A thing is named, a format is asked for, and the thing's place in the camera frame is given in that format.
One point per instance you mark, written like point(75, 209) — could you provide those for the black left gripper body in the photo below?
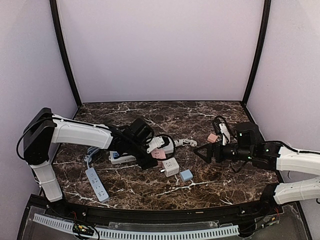
point(146, 160)

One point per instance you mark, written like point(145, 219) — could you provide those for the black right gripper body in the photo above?
point(215, 152)

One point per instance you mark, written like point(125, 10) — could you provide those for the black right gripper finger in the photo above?
point(205, 155)
point(207, 146)

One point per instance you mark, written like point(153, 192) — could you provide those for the small pink charger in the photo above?
point(212, 138)

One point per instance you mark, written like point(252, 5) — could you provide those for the white multicolour power strip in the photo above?
point(169, 148)

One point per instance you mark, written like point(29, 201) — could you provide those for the pink cube socket adapter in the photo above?
point(158, 154)

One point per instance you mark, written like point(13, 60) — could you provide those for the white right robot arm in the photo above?
point(272, 156)

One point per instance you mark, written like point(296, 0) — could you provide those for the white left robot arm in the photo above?
point(137, 139)

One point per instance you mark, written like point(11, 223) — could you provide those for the small blue charger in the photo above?
point(186, 175)

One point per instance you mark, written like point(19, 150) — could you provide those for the white cube socket adapter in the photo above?
point(170, 167)

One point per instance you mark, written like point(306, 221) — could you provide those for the blue small power strip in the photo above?
point(97, 185)

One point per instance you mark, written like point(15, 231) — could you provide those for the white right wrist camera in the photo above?
point(224, 134)

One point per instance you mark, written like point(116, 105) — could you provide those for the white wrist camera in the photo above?
point(155, 143)
point(224, 134)

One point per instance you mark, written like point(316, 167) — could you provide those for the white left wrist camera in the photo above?
point(155, 143)

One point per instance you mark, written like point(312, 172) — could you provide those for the white slotted cable duct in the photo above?
point(139, 231)

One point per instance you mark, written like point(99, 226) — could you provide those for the black front frame rail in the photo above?
point(237, 214)

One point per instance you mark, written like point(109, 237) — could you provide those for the black right frame post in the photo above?
point(258, 51)

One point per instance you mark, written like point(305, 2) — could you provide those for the black frame post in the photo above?
point(63, 51)
point(258, 51)

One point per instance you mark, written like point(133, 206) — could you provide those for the black left frame post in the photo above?
point(63, 51)

